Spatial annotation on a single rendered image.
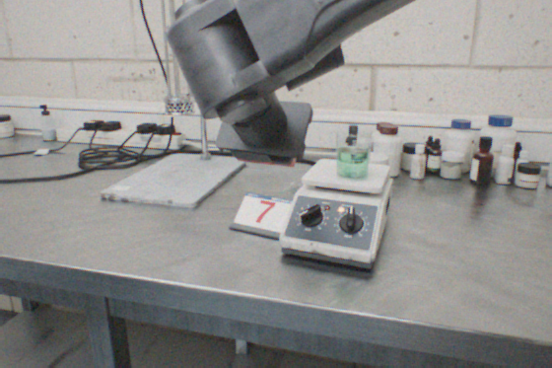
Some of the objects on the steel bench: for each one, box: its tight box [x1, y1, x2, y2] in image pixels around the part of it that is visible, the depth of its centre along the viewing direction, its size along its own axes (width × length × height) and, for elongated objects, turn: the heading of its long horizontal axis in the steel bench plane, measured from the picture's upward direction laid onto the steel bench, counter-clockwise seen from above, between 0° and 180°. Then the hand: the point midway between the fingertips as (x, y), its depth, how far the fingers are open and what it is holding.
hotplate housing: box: [279, 176, 393, 269], centre depth 63 cm, size 22×13×8 cm, turn 159°
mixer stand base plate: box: [100, 153, 246, 207], centre depth 89 cm, size 30×20×1 cm, turn 165°
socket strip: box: [57, 125, 186, 151], centre depth 117 cm, size 6×40×4 cm, turn 75°
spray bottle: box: [39, 104, 57, 141], centre depth 121 cm, size 4×4×11 cm
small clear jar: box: [440, 151, 464, 180], centre depth 89 cm, size 5×5×5 cm
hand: (283, 159), depth 53 cm, fingers closed
